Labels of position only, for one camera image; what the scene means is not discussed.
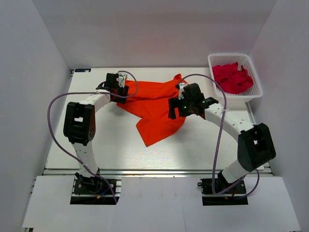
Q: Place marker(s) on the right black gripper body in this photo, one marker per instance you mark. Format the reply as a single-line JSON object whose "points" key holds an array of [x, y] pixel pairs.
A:
{"points": [[185, 107]]}

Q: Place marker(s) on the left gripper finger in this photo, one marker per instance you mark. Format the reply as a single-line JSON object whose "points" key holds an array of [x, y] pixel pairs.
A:
{"points": [[125, 91], [122, 98]]}

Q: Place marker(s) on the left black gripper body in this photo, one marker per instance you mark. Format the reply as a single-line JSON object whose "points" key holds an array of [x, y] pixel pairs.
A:
{"points": [[119, 89]]}

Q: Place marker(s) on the orange t shirt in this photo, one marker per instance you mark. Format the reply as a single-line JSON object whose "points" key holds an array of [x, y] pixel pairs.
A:
{"points": [[151, 105]]}

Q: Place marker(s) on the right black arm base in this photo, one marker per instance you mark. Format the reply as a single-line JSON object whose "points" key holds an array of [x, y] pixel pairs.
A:
{"points": [[206, 187]]}

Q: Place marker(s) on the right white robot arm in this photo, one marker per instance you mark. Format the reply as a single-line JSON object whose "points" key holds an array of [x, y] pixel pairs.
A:
{"points": [[255, 145]]}

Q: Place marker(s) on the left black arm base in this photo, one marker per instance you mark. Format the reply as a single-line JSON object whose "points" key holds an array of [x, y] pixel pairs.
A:
{"points": [[90, 185]]}

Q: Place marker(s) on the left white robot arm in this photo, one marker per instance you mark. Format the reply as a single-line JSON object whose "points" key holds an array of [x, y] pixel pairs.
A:
{"points": [[80, 119]]}

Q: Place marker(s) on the blue label sticker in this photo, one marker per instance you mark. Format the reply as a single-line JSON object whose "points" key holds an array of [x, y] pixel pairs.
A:
{"points": [[82, 70]]}

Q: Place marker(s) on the magenta t shirt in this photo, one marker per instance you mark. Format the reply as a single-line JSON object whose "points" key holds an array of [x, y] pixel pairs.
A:
{"points": [[232, 79]]}

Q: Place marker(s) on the white plastic basket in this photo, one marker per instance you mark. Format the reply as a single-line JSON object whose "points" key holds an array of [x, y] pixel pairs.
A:
{"points": [[244, 60]]}

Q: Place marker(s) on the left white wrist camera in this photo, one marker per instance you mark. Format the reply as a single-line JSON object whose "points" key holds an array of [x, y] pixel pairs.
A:
{"points": [[122, 77]]}

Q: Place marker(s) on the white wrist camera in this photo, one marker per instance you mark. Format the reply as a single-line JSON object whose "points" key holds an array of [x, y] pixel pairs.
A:
{"points": [[181, 87], [122, 77]]}

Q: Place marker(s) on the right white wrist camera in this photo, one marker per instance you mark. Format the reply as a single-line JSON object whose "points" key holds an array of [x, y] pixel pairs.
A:
{"points": [[181, 87]]}

